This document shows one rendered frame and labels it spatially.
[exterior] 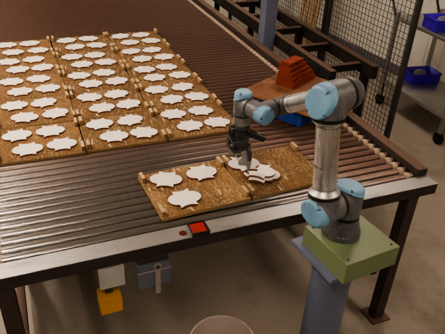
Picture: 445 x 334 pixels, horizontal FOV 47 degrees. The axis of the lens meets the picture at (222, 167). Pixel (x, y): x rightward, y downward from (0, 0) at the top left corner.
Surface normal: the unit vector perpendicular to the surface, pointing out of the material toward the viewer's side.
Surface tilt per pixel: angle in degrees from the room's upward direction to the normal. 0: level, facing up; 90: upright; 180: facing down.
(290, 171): 0
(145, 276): 90
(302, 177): 0
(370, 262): 90
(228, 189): 0
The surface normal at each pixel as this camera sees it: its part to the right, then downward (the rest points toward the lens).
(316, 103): -0.79, 0.15
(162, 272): 0.37, 0.50
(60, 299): 0.04, -0.85
